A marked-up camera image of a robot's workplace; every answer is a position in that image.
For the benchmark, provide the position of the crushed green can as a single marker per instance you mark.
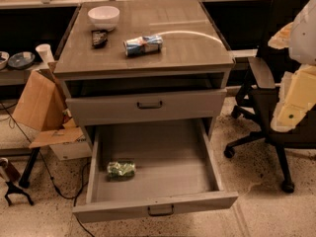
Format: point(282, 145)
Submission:
point(121, 170)

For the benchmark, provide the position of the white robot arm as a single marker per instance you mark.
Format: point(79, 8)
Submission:
point(302, 42)

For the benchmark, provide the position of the crushed blue white can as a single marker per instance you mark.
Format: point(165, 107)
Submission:
point(143, 45)

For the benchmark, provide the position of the grey drawer cabinet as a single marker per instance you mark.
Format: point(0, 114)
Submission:
point(193, 56)

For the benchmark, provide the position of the grey top drawer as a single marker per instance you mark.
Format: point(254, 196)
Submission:
point(146, 107)

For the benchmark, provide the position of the open grey middle drawer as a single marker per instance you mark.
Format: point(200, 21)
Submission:
point(175, 172)

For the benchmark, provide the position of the black office chair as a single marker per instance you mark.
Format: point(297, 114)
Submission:
point(257, 98)

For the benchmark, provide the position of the white bowl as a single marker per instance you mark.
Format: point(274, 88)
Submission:
point(104, 17)

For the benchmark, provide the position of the small black snack bag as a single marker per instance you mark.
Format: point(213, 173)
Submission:
point(99, 38)

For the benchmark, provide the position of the white box under cardboard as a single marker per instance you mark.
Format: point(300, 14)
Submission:
point(72, 150)

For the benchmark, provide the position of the white paper cup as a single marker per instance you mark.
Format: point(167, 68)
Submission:
point(45, 53)

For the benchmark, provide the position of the brown cardboard box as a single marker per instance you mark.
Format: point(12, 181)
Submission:
point(41, 107)

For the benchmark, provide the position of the dark blue plate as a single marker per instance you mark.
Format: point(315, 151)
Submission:
point(21, 60)

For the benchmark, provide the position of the small bowl at left edge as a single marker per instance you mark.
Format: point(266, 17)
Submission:
point(4, 56)

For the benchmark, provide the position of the black table leg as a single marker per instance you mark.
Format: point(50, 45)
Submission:
point(24, 181)

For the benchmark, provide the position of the black stand with clamp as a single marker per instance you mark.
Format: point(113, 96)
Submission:
point(10, 175)

